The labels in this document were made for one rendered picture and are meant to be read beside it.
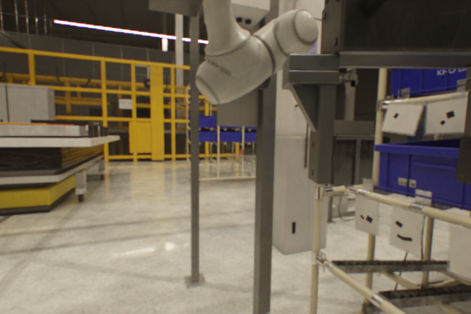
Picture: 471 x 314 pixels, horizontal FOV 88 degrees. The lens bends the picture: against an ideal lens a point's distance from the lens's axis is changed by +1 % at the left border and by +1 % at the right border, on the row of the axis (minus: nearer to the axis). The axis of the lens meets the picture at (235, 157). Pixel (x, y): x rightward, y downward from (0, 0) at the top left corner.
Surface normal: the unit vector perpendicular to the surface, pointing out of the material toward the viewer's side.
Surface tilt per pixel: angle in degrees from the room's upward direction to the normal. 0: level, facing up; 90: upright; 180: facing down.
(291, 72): 90
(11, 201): 90
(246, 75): 109
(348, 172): 90
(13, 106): 90
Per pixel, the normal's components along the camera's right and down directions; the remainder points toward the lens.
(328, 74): -0.02, 0.10
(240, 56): 0.45, 0.37
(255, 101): 0.33, 0.10
